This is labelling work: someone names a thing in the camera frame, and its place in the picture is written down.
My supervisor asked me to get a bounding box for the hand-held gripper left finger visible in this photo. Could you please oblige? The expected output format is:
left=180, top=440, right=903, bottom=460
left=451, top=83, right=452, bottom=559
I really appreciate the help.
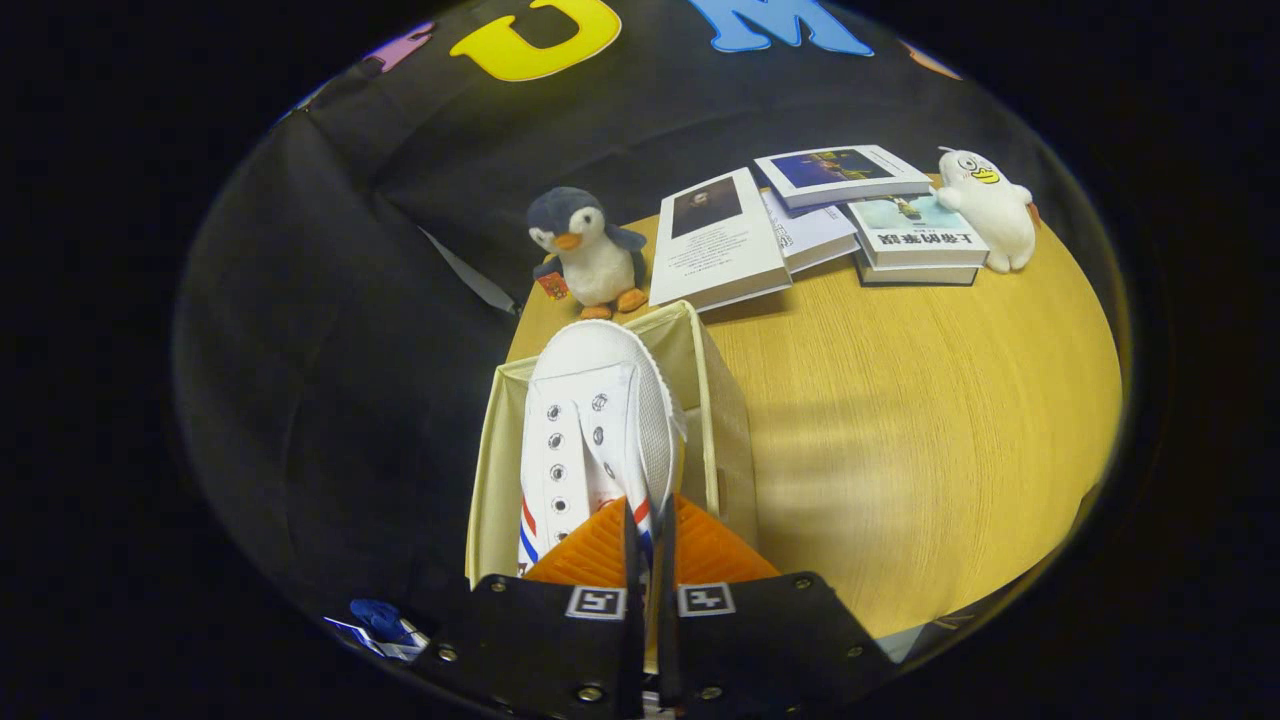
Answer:
left=420, top=498, right=646, bottom=720

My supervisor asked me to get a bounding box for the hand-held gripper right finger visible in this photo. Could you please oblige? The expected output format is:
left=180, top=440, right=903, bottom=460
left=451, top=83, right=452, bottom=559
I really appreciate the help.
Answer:
left=655, top=495, right=901, bottom=720

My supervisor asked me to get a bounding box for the beige fabric storage box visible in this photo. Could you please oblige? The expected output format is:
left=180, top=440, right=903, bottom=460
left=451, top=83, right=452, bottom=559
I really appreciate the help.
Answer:
left=465, top=300, right=759, bottom=673

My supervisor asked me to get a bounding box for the white canvas shoe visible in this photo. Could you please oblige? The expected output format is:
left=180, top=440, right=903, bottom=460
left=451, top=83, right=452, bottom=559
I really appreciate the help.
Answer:
left=515, top=318, right=689, bottom=601

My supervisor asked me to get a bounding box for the blue and white object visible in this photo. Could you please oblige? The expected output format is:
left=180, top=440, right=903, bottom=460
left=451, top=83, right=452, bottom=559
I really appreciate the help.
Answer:
left=325, top=598, right=431, bottom=663

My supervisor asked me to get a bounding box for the grey white penguin plush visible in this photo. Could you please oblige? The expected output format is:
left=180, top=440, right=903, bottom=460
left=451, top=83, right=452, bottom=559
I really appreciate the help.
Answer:
left=526, top=186, right=651, bottom=321

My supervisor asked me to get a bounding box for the white book dark portrait cover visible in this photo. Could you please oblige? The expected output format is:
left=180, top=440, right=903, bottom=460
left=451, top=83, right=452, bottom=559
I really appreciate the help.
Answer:
left=648, top=166, right=794, bottom=313

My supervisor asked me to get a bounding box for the black backdrop cloth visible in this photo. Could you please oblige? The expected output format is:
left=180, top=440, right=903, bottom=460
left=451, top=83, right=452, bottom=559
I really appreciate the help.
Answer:
left=170, top=0, right=1131, bottom=621

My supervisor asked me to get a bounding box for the thick white book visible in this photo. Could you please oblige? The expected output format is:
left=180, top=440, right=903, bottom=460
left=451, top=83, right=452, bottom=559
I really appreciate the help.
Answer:
left=855, top=250, right=981, bottom=288

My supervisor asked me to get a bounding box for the thin white book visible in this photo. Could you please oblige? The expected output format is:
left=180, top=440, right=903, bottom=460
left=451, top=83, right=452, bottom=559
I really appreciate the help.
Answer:
left=760, top=188, right=861, bottom=275

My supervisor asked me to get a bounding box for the white book teal picture cover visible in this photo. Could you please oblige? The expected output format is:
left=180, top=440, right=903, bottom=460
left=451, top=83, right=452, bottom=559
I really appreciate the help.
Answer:
left=845, top=190, right=991, bottom=269

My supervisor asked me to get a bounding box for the white book blue picture cover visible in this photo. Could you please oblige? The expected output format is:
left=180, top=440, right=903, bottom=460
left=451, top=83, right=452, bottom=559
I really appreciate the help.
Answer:
left=753, top=144, right=934, bottom=211

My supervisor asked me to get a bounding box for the white duck plush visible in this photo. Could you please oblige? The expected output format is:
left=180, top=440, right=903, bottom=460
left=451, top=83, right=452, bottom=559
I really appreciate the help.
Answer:
left=935, top=147, right=1041, bottom=274

